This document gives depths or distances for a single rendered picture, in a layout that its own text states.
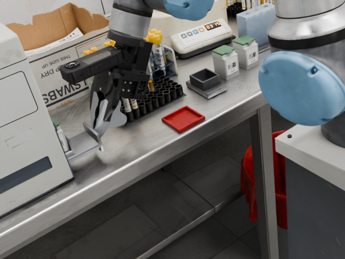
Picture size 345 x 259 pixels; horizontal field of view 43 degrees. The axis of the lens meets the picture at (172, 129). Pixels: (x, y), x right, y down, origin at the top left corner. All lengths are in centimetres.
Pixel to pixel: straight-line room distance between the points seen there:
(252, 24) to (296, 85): 59
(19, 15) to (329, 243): 103
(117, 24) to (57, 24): 56
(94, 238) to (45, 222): 78
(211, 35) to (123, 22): 46
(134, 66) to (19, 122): 24
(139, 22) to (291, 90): 34
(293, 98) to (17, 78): 43
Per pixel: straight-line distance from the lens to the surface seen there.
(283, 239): 154
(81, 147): 87
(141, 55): 86
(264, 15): 118
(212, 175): 172
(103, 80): 85
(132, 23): 81
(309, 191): 86
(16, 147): 79
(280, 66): 58
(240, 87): 103
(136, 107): 97
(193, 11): 73
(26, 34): 135
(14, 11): 140
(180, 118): 95
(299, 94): 59
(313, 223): 91
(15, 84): 75
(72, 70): 80
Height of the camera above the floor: 139
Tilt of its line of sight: 34 degrees down
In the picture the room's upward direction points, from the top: 12 degrees counter-clockwise
